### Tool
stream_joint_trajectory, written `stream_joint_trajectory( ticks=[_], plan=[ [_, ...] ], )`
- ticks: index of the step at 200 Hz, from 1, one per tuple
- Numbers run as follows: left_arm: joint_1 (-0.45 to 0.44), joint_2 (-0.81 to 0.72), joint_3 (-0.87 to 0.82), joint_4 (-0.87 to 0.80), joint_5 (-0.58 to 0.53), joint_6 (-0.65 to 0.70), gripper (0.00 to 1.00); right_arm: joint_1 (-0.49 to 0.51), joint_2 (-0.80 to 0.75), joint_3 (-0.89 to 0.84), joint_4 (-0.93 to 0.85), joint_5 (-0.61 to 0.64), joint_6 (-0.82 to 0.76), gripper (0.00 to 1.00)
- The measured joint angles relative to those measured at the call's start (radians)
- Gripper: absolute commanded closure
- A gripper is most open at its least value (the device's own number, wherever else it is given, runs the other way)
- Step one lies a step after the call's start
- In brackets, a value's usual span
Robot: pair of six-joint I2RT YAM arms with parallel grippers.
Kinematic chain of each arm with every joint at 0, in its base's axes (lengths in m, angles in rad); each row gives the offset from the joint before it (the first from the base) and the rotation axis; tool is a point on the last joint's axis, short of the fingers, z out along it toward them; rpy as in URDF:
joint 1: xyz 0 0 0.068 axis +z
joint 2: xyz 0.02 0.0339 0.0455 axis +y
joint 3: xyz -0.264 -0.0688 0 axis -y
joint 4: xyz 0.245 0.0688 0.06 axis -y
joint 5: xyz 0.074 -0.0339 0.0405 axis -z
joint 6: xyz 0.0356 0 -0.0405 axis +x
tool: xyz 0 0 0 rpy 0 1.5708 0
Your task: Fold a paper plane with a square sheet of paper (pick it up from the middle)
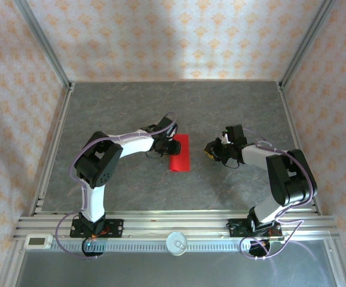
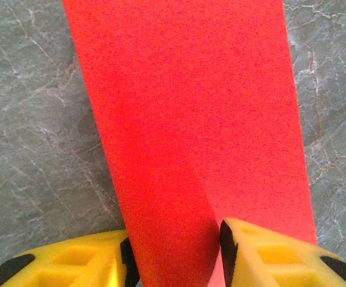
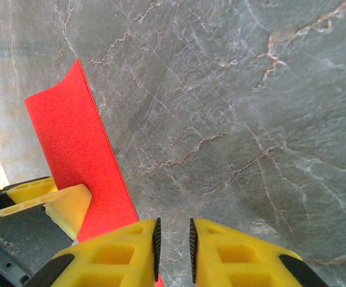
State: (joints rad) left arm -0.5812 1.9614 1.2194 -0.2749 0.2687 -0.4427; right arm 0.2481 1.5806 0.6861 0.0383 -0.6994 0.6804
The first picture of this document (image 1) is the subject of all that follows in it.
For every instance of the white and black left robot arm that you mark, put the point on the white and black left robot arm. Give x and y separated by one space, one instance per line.
101 167

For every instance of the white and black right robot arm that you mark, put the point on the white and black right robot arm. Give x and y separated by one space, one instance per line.
286 176

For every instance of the grey metal panel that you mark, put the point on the grey metal panel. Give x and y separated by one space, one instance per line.
160 272

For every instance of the small white display device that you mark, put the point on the small white display device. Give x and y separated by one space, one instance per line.
36 241

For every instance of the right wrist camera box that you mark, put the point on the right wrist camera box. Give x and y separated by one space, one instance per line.
225 140

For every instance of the aluminium table edge rail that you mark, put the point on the aluminium table edge rail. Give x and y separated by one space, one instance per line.
55 143
290 119

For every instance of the long aluminium mounting rail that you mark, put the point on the long aluminium mounting rail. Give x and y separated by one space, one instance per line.
175 221

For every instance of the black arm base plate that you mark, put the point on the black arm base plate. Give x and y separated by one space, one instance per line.
235 228
116 228

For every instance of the aluminium corner post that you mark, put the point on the aluminium corner post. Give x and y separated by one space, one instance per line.
304 45
47 48

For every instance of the aluminium frame strut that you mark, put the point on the aluminium frame strut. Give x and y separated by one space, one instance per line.
11 266
337 266

